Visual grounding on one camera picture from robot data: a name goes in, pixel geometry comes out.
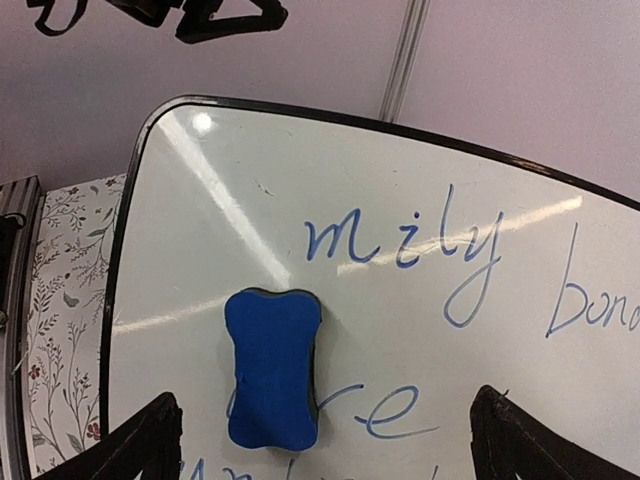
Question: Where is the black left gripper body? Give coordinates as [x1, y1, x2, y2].
[27, 0, 184, 36]

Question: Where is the floral patterned table mat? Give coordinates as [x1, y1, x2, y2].
[22, 174, 126, 477]

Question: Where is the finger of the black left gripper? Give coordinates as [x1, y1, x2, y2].
[175, 0, 288, 44]

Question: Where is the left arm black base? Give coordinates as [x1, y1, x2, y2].
[0, 212, 26, 328]

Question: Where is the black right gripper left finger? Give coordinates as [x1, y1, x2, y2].
[40, 392, 183, 480]

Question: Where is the left aluminium corner post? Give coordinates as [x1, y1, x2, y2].
[378, 0, 431, 124]

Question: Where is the blue whiteboard eraser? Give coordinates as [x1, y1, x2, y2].
[224, 288, 322, 452]

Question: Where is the white whiteboard black frame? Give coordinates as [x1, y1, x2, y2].
[100, 96, 639, 479]

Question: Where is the aluminium front rail frame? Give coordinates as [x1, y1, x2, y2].
[1, 176, 42, 479]

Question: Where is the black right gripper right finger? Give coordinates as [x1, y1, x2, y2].
[469, 385, 638, 480]

